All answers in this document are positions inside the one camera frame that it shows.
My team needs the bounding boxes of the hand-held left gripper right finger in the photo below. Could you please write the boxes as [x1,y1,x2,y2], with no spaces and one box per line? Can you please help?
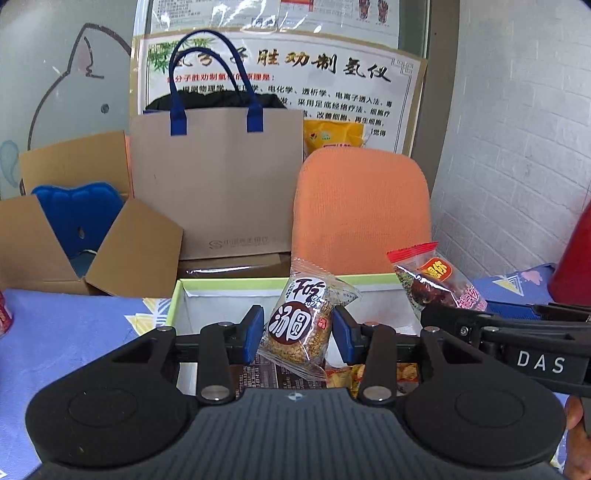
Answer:
[332,305,502,403]

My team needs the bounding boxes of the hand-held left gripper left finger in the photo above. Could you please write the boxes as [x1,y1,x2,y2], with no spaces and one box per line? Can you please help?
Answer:
[96,305,267,405]

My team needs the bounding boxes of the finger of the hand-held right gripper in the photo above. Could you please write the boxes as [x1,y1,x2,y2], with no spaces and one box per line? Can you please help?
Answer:
[485,301,591,329]
[419,302,513,358]

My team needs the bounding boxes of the clear yellow chips packet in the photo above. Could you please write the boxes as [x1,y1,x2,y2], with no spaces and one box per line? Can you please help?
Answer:
[324,361,422,397]

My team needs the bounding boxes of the large brown snack packet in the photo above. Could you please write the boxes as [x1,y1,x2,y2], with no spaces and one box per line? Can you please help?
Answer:
[229,364,281,394]

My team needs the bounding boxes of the brown round-label sesame packet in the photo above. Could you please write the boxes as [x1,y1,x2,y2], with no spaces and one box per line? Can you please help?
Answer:
[257,257,362,382]

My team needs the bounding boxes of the dark red date packet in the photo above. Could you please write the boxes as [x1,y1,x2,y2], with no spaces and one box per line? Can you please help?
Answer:
[386,242,489,320]

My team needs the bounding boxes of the light green cardboard box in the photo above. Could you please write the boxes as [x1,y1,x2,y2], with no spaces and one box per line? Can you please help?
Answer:
[166,272,428,400]

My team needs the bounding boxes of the person's right hand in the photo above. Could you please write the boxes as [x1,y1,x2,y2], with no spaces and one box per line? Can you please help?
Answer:
[562,396,591,480]

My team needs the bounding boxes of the red thermos jug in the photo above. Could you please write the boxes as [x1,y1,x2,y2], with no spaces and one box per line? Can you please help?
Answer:
[546,220,591,308]

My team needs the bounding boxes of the taped flat cardboard box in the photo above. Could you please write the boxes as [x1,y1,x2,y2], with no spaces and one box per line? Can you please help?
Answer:
[177,250,296,280]

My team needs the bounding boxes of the orange chair back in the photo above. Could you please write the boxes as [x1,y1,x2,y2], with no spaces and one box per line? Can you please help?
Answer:
[292,147,433,278]

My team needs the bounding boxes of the blue printed tablecloth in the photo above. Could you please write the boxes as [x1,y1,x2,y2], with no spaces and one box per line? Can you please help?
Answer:
[0,263,591,480]

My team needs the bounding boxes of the yellow plastic bag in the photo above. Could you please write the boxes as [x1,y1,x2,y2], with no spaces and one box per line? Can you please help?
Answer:
[304,117,366,151]

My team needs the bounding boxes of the blue plastic seat piece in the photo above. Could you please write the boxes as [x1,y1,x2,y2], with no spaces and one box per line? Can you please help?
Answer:
[31,182,126,278]

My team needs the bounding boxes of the open brown cardboard box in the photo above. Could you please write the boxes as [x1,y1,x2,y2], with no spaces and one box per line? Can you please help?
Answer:
[0,130,185,297]

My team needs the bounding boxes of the black cloth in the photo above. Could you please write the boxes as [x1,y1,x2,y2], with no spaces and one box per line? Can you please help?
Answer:
[144,90,289,112]

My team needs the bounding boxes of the red peanut can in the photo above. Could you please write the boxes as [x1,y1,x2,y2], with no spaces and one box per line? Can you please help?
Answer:
[0,291,13,340]

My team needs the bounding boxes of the brown paper bag blue handles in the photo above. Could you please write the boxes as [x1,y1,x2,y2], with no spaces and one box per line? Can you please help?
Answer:
[130,28,306,262]

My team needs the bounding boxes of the cardboard-backed wall poster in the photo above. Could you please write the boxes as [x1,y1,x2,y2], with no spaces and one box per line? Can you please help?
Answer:
[129,30,426,158]

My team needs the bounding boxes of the laminated wall poster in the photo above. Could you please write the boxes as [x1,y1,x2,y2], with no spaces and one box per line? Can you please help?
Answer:
[145,0,430,52]

